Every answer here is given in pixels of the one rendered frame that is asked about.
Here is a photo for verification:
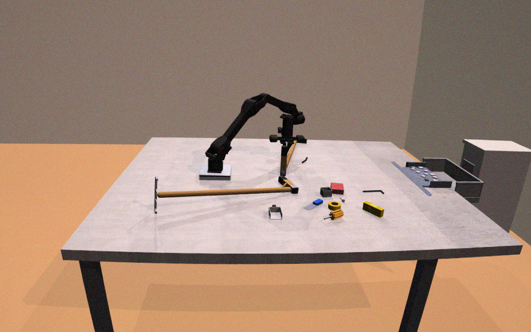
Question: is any yellow ring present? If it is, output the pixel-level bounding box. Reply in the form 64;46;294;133
328;201;341;211

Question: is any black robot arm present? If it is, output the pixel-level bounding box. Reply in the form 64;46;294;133
205;93;305;173

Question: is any red rectangular block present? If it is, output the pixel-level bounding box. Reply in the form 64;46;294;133
330;183;344;195

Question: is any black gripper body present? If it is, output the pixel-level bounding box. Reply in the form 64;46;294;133
269;126;305;142

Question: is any long tan scraper with grey crossbar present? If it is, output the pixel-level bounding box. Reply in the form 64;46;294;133
154;176;299;214

